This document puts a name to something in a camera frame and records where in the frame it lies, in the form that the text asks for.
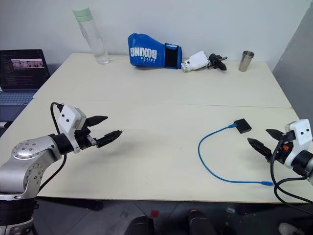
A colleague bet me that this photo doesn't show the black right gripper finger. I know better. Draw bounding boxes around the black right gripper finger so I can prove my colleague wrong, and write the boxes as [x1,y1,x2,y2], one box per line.
[265,128,285,141]
[247,137,272,163]

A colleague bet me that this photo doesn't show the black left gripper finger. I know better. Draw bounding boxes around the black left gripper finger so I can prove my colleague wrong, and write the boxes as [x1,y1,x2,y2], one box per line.
[86,115,109,128]
[96,130,123,148]

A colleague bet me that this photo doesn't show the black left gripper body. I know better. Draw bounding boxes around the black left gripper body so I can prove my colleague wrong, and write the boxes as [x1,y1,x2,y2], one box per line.
[74,123,99,150]

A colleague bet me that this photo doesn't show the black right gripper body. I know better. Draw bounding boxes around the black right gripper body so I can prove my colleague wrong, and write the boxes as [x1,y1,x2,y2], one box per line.
[269,130,295,165]

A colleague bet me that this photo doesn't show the small black plastic box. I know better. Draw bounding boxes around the small black plastic box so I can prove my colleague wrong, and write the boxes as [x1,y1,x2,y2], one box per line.
[232,118,253,135]

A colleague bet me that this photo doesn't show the clear bottle with green lid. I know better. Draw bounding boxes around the clear bottle with green lid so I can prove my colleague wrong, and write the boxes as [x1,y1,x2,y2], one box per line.
[71,6,112,66]

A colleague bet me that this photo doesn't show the white shoe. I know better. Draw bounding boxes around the white shoe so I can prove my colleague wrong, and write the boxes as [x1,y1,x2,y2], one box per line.
[278,222,299,235]

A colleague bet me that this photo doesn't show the stainless steel cup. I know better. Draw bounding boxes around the stainless steel cup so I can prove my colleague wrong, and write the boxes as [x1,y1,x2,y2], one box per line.
[238,50,255,72]

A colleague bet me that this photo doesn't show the blue boxing glove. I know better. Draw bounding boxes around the blue boxing glove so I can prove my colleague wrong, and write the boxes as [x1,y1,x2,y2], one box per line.
[127,33,183,70]

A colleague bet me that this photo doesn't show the open laptop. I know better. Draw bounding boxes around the open laptop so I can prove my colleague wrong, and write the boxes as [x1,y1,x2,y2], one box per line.
[0,49,51,107]

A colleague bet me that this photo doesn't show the dark rounded shape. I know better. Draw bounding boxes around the dark rounded shape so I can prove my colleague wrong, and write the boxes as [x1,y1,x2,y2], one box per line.
[187,209,214,235]
[124,215,156,235]

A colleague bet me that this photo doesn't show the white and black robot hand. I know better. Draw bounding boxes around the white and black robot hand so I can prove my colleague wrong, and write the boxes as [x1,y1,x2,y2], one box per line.
[180,50,229,74]

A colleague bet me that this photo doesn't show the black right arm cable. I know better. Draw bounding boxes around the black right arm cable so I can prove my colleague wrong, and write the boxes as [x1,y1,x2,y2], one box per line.
[269,138,313,216]

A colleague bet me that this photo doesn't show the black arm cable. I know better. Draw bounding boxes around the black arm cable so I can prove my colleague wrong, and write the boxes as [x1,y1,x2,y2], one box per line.
[269,138,313,216]
[36,102,68,195]

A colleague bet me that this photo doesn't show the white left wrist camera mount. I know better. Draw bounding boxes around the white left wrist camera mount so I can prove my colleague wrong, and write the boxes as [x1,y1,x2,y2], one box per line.
[58,105,87,154]

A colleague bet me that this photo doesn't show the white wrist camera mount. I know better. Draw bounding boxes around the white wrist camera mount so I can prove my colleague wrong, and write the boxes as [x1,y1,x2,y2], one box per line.
[58,105,87,154]
[284,118,313,170]

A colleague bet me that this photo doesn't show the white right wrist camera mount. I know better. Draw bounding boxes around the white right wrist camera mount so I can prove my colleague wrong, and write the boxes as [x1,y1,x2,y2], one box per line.
[284,118,313,170]

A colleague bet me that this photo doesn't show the blue cable with black box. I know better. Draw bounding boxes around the blue cable with black box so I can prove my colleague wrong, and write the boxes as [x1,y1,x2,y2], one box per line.
[198,124,274,188]

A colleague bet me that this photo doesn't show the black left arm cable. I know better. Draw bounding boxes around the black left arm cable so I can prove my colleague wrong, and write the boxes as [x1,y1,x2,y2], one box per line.
[36,102,68,195]

